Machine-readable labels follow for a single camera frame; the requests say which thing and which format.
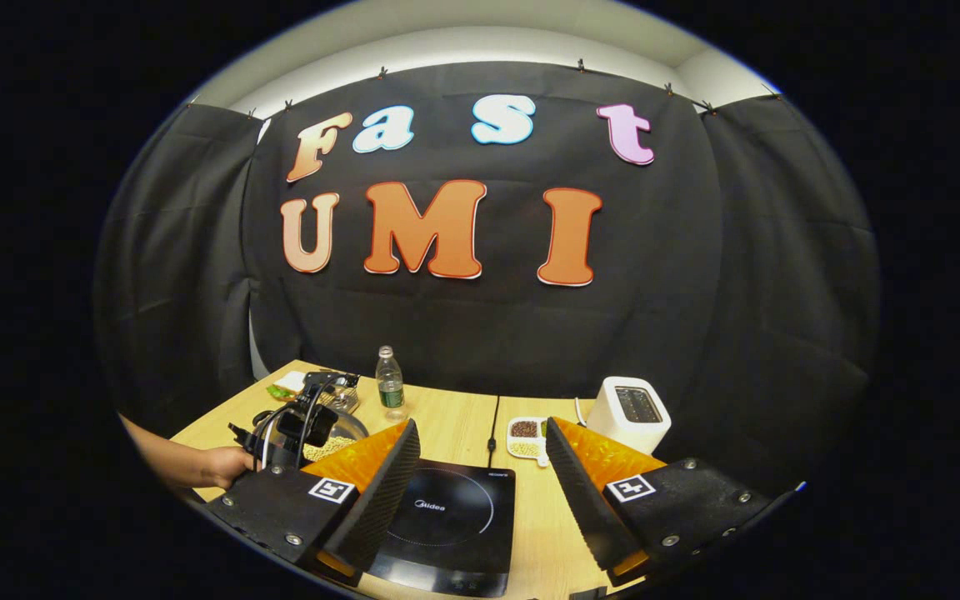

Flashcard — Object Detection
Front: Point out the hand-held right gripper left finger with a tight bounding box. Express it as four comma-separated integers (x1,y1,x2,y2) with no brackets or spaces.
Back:
205,419,423,588

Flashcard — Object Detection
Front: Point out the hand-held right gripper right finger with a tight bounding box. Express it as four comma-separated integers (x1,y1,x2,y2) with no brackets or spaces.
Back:
545,417,798,587

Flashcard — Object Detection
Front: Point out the stainless steel pot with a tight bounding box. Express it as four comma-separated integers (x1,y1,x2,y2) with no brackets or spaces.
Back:
251,408,370,472

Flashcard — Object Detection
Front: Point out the black induction cooktop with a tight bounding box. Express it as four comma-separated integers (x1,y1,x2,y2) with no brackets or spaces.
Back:
367,457,517,598

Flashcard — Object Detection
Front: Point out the large pile of soybeans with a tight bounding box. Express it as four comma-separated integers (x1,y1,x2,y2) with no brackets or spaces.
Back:
305,435,356,463

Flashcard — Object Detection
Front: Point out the white divided dish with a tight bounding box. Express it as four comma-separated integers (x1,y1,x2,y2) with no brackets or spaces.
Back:
506,416,551,468

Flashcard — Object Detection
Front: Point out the clear plastic water bottle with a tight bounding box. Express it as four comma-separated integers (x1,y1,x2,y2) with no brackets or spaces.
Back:
375,345,408,422

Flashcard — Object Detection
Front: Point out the white toaster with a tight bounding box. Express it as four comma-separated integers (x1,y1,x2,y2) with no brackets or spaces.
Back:
586,376,673,455

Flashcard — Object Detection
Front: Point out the black backdrop cloth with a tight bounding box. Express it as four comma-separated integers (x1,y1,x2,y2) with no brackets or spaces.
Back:
92,60,881,501

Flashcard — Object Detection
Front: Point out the small wire basket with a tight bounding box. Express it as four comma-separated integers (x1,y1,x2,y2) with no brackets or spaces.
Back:
313,371,362,415

